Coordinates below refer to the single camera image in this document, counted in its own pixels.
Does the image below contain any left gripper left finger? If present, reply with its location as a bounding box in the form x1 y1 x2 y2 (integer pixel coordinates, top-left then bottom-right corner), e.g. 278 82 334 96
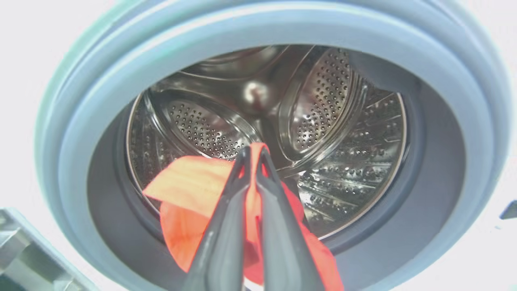
181 146 253 291

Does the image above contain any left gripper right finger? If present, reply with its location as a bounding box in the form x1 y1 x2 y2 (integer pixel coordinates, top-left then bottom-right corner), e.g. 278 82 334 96
255 146 326 291

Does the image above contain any red and white garment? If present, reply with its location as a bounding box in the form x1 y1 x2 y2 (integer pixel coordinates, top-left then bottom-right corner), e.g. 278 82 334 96
142 142 345 291

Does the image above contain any stainless steel washing machine drum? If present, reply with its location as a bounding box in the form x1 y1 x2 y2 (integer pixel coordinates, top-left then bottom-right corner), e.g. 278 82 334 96
126 44 407 240

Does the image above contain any grey rubber door gasket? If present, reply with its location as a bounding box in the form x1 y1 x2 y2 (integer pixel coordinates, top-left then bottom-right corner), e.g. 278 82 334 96
34 0 514 291

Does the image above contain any white front-load washing machine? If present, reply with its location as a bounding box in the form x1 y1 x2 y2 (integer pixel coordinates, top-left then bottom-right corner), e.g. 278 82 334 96
0 0 517 291

